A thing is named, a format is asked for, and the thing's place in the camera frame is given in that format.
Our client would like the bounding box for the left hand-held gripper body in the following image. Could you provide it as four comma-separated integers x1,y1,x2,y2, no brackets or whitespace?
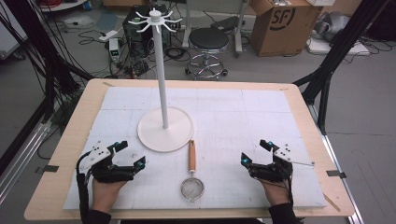
78,140,138,184

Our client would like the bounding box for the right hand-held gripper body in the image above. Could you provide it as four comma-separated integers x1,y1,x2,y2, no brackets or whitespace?
248,143,294,183

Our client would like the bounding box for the person's left hand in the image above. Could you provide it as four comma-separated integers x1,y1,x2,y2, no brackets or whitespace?
91,178,127,215

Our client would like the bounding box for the person's right hand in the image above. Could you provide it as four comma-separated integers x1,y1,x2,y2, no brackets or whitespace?
260,179,292,207

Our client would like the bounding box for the thin metal rod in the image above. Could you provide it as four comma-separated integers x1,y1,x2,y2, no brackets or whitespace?
290,160,316,167

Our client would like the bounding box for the white table mat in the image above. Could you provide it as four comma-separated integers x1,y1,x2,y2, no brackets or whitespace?
63,86,328,211

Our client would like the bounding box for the black tape strip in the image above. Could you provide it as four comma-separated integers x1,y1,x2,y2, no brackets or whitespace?
325,169,347,179
34,164,60,175

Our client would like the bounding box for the brown tape strip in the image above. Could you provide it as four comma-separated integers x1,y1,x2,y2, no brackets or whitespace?
322,192,342,214

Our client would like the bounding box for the white hook stand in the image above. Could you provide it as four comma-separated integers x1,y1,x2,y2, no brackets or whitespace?
127,8,195,154

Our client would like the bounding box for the white device with green display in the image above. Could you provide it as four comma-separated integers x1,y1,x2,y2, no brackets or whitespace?
108,37,122,63

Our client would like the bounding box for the black metal stand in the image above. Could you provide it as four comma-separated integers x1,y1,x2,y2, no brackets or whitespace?
0,0,94,125
292,0,390,135

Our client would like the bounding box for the cardboard box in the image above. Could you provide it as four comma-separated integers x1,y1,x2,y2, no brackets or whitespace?
249,0,325,58

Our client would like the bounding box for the black computer tower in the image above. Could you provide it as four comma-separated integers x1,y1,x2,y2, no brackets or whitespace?
122,4,173,59

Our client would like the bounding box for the white power strip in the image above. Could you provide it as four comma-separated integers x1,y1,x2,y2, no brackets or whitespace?
98,29,120,43

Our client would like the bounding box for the black round stool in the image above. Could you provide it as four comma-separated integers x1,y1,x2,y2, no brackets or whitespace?
184,27,230,81

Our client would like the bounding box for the flat white board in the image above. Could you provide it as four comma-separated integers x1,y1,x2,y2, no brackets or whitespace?
305,36,372,57

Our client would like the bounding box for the flat black device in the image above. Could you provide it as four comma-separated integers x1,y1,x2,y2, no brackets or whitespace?
210,15,241,33

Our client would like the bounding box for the grey bag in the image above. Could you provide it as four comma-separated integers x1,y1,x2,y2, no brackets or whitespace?
314,11,352,43

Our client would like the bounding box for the thick black gripper cable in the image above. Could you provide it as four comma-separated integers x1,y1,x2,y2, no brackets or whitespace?
76,151,95,224

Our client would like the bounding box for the wooden handled mesh strainer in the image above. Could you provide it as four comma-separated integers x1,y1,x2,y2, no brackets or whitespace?
180,139,205,203

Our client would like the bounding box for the aluminium rail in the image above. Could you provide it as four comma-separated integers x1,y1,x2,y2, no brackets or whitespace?
307,103,366,224
0,120,52,203

